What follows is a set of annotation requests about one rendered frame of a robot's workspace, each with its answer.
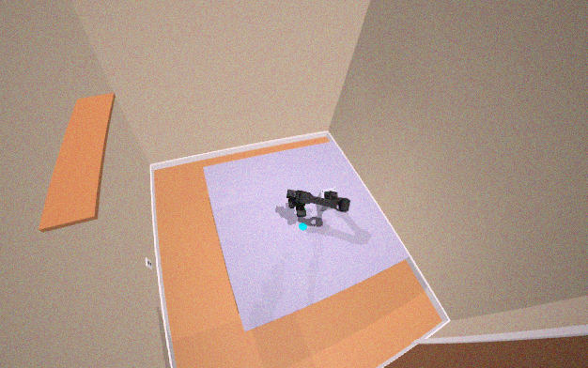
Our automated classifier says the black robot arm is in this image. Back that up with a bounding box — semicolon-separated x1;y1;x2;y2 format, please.
286;190;350;213

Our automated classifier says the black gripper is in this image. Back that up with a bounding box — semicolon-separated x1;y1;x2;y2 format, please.
296;204;306;217

